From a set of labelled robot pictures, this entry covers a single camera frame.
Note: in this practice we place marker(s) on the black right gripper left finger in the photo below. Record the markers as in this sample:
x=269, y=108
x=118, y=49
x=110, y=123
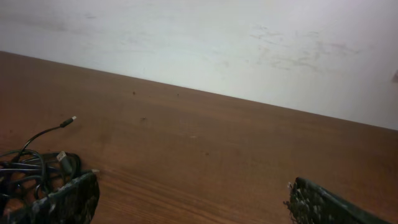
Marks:
x=74, y=203

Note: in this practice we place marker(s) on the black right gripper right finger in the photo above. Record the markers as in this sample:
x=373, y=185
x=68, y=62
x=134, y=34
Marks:
x=310, y=203

